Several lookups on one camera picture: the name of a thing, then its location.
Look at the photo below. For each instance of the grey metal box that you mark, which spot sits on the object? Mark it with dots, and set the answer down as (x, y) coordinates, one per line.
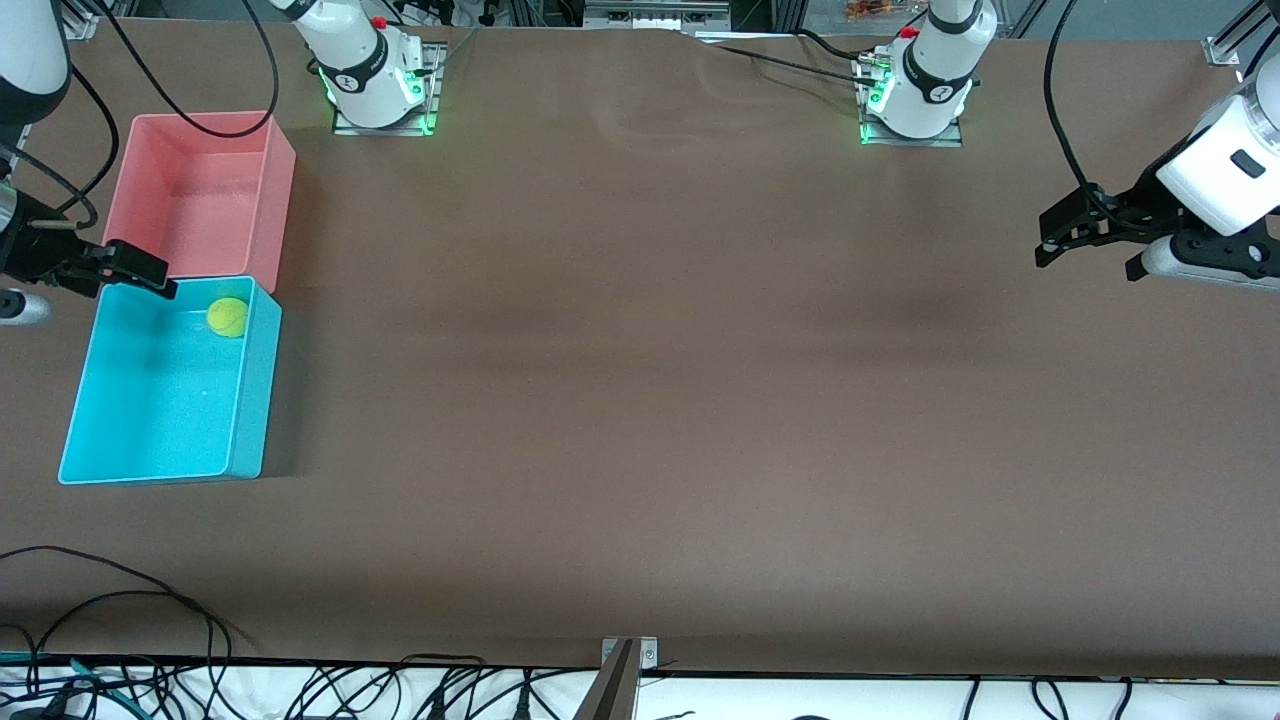
(655, 15)

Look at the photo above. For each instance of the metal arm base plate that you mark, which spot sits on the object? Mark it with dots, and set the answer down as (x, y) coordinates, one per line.
(435, 90)
(945, 141)

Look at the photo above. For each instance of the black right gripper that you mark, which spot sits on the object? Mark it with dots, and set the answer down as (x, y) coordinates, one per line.
(27, 250)

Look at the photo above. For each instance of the orange objects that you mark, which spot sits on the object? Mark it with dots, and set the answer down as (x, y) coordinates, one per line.
(870, 10)

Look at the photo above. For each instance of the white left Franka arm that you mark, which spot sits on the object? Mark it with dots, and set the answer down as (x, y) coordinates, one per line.
(1225, 170)

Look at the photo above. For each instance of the pink plastic bin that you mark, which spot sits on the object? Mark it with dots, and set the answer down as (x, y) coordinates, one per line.
(200, 200)

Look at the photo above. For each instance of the aluminium frame corner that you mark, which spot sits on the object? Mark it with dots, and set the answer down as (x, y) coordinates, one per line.
(85, 25)

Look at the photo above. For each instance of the silver metal bracket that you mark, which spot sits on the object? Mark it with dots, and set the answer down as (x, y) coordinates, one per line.
(648, 655)

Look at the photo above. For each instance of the aluminium frame profile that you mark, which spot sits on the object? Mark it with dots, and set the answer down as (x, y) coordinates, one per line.
(1022, 15)
(1235, 40)

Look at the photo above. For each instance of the grey metal pole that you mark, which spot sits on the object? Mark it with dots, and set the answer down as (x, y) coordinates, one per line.
(610, 695)

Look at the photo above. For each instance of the yellow tennis ball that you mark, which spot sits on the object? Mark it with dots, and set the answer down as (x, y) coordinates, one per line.
(228, 317)

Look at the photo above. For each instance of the brown table cover sheet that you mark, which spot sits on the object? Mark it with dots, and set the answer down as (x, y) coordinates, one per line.
(640, 400)

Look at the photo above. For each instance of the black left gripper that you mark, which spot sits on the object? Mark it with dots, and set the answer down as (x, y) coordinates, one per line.
(1139, 207)

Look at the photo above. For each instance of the blue plastic bin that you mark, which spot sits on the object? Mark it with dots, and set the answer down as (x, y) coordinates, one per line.
(160, 420)

